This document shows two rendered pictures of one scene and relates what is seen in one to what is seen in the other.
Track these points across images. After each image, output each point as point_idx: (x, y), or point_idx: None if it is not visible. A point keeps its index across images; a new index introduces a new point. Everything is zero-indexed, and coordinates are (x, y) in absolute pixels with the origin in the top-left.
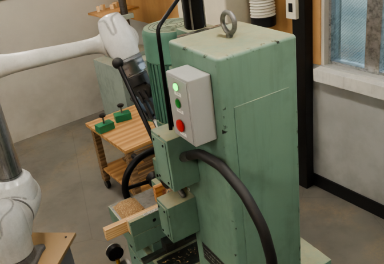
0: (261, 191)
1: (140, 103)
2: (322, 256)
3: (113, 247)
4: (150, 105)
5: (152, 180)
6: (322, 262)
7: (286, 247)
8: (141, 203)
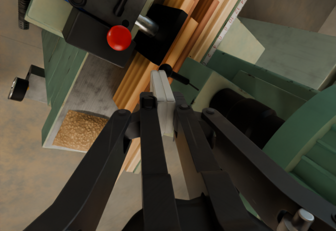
0: None
1: (98, 197)
2: (260, 48)
3: (21, 96)
4: (186, 183)
5: (31, 22)
6: (259, 54)
7: None
8: (93, 113)
